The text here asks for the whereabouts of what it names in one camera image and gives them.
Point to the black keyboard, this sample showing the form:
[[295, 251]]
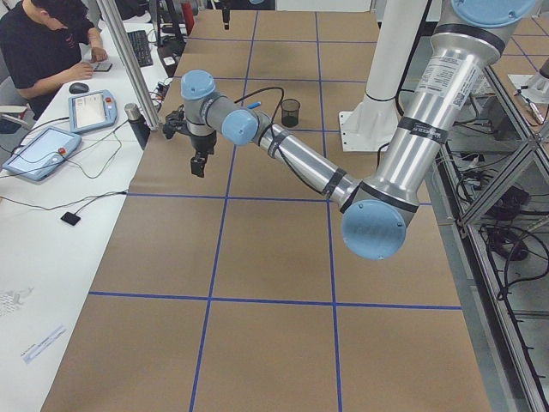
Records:
[[140, 45]]

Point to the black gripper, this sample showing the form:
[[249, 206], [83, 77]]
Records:
[[203, 142], [225, 17]]

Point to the teach pendant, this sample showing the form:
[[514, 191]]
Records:
[[92, 111], [43, 154]]

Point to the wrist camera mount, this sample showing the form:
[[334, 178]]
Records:
[[175, 122]]

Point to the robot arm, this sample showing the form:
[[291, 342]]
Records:
[[469, 36], [245, 5]]

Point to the upper teach pendant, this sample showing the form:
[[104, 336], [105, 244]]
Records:
[[92, 111]]

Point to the blue marker pen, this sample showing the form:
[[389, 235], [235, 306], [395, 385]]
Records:
[[254, 105]]

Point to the dark water bottle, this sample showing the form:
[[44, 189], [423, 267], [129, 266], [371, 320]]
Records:
[[137, 123]]

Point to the aluminium frame post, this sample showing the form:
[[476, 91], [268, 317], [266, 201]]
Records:
[[112, 18]]

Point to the lower teach pendant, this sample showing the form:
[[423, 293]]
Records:
[[43, 154]]

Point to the computer mouse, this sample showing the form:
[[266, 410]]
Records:
[[78, 88]]

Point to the small black pad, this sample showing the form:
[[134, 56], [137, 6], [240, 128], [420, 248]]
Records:
[[70, 218]]

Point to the white pedestal column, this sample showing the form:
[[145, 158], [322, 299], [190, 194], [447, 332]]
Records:
[[374, 120]]

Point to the black mesh pen cup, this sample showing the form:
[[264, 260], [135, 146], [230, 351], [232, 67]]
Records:
[[290, 112]]

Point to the seated person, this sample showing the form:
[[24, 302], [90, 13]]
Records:
[[46, 44]]

